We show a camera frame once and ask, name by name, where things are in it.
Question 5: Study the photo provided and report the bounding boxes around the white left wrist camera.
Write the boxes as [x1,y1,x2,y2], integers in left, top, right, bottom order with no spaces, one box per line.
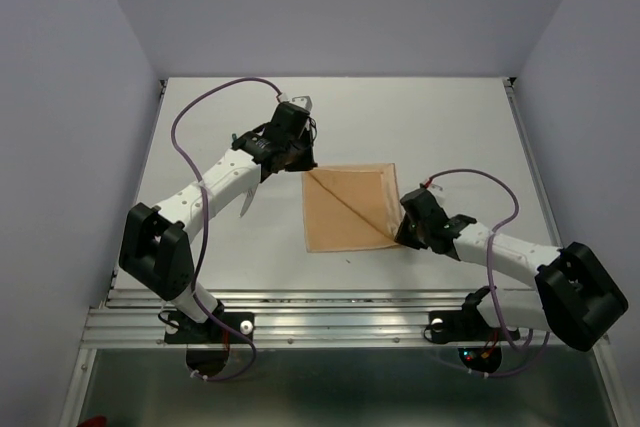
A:
[289,96,313,112]

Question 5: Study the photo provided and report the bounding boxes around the aluminium mounting rail frame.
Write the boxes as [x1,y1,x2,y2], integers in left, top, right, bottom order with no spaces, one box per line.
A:
[61,77,636,426]

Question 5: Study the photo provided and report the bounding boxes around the green handled knife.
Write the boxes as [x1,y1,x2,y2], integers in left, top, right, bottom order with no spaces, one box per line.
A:
[240,186,258,217]

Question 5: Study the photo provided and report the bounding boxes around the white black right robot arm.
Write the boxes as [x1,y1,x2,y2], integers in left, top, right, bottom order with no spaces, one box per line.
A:
[396,186,629,352]

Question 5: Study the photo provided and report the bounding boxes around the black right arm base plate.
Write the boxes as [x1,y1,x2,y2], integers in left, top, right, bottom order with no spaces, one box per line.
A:
[423,309,506,345]

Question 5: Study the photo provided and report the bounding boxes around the beige cloth napkin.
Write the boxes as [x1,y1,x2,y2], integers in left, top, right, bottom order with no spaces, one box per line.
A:
[302,163,403,253]

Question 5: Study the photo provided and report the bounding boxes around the red object at bottom edge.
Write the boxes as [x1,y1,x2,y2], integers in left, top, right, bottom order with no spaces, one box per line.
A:
[77,415,108,427]

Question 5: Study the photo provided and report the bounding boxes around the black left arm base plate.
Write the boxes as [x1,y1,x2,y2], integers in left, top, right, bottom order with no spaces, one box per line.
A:
[158,310,255,345]

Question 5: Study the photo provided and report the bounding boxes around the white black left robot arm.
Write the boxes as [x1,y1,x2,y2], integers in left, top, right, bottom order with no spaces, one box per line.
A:
[118,96,317,341]

